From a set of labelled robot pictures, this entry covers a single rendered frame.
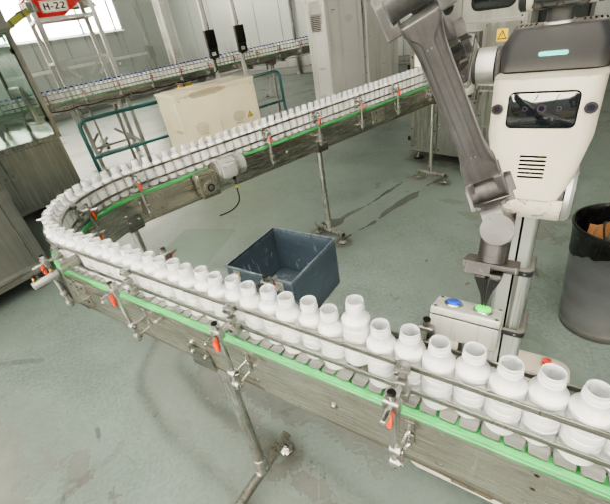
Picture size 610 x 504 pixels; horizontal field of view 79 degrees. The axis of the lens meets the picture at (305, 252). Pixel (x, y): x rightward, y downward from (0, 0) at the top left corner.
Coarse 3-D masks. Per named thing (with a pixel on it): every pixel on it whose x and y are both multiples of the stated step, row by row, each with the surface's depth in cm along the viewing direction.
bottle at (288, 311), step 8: (280, 296) 87; (288, 296) 88; (280, 304) 85; (288, 304) 85; (296, 304) 89; (280, 312) 87; (288, 312) 86; (296, 312) 86; (280, 320) 87; (288, 320) 86; (296, 320) 87; (280, 328) 89; (288, 328) 87; (288, 336) 89; (296, 336) 89; (296, 344) 90; (296, 352) 91
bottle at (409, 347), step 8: (400, 328) 72; (408, 328) 73; (416, 328) 72; (400, 336) 72; (408, 336) 70; (416, 336) 70; (400, 344) 73; (408, 344) 71; (416, 344) 71; (424, 344) 73; (400, 352) 72; (408, 352) 71; (416, 352) 71; (408, 360) 72; (416, 360) 71; (416, 376) 74; (408, 384) 75; (416, 384) 75
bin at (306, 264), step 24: (264, 240) 159; (288, 240) 161; (312, 240) 154; (240, 264) 149; (264, 264) 162; (288, 264) 170; (312, 264) 135; (336, 264) 152; (288, 288) 129; (312, 288) 139
